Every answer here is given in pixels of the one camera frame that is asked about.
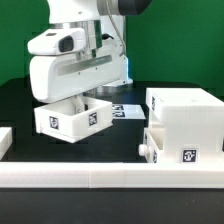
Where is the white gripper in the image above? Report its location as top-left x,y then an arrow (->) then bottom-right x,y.
30,46 -> 127,113

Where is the white drawer box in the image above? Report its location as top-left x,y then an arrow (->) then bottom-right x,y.
34,97 -> 112,143
138,128 -> 164,164

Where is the white front drawer box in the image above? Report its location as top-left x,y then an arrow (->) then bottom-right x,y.
138,128 -> 164,164

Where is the white drawer cabinet frame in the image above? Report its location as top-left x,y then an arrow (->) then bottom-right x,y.
146,88 -> 224,164

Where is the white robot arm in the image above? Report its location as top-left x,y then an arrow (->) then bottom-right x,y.
28,0 -> 152,103

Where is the white fiducial marker sheet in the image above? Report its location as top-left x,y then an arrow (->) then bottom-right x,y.
112,104 -> 145,120

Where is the white left fence block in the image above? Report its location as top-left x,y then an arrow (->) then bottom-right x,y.
0,127 -> 13,160

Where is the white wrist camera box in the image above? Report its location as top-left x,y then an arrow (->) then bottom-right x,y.
28,28 -> 87,56

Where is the white front fence rail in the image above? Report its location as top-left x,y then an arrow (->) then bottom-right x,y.
0,162 -> 224,189

